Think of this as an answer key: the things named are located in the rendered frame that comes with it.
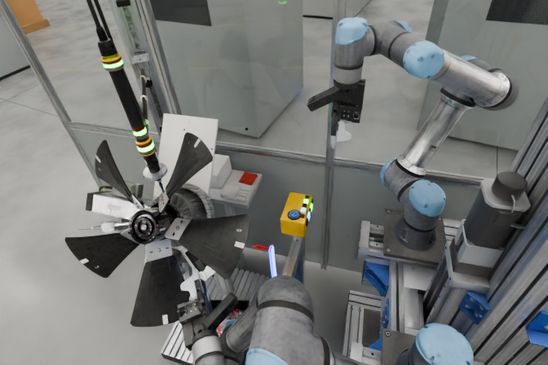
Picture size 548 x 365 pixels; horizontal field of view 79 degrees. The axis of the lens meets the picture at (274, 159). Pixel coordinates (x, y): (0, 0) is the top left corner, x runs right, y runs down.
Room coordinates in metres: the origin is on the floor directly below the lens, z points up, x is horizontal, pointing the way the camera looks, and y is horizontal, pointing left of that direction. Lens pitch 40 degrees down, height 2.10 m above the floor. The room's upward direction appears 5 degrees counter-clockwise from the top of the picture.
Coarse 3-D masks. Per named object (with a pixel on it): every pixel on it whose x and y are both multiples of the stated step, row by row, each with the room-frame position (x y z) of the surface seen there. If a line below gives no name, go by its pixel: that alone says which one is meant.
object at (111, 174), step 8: (104, 144) 0.98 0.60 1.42; (96, 152) 1.01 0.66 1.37; (104, 152) 0.97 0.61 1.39; (96, 160) 1.01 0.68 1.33; (104, 160) 0.97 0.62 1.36; (112, 160) 0.94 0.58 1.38; (96, 168) 1.01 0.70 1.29; (104, 168) 0.97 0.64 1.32; (112, 168) 0.93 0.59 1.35; (104, 176) 0.99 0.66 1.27; (112, 176) 0.94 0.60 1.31; (120, 176) 0.90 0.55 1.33; (112, 184) 0.96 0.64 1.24; (120, 184) 0.90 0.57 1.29; (128, 192) 0.87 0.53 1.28
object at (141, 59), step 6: (138, 54) 1.41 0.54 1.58; (144, 54) 1.41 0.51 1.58; (132, 60) 1.34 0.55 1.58; (138, 60) 1.34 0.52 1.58; (144, 60) 1.33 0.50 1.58; (150, 60) 1.39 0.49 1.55; (132, 66) 1.31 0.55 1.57; (138, 66) 1.32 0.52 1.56; (144, 66) 1.33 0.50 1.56; (150, 66) 1.33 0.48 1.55; (138, 72) 1.32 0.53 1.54; (150, 72) 1.33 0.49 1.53; (138, 78) 1.31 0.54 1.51
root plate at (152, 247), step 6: (162, 240) 0.76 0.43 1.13; (168, 240) 0.77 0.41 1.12; (150, 246) 0.73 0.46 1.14; (156, 246) 0.74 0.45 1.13; (162, 246) 0.75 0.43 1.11; (168, 246) 0.75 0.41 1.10; (156, 252) 0.73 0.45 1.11; (162, 252) 0.73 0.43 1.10; (168, 252) 0.74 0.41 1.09; (150, 258) 0.70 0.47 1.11; (156, 258) 0.71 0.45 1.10
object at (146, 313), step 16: (144, 272) 0.66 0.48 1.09; (160, 272) 0.67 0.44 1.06; (176, 272) 0.69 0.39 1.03; (144, 288) 0.63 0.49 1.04; (160, 288) 0.63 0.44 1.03; (176, 288) 0.64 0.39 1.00; (144, 304) 0.59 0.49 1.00; (160, 304) 0.59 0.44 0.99; (176, 304) 0.60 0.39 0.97; (144, 320) 0.55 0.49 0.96; (160, 320) 0.56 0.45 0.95; (176, 320) 0.56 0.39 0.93
